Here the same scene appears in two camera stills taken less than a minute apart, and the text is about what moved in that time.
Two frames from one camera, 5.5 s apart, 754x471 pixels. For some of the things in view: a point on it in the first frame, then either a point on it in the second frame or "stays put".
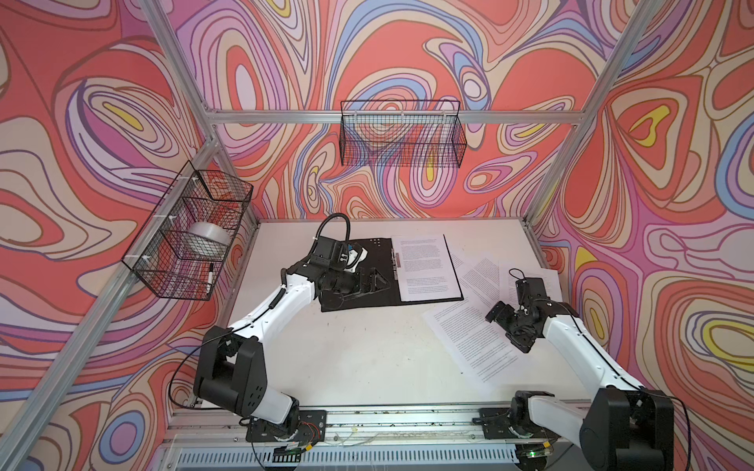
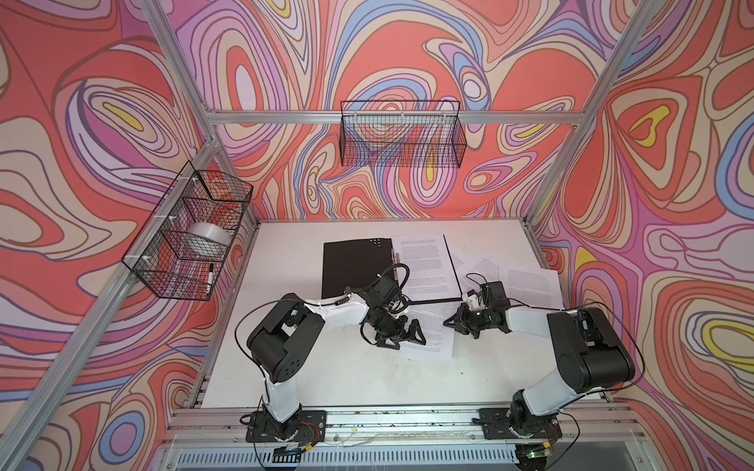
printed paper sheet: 424,269 stays put
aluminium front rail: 194,426 stays put
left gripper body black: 346,284 -> 386,325
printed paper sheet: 510,273 stays put
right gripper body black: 513,325 -> 475,321
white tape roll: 207,239 stays put
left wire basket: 186,241 stays put
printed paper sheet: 477,343 -> 431,318
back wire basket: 420,133 stays put
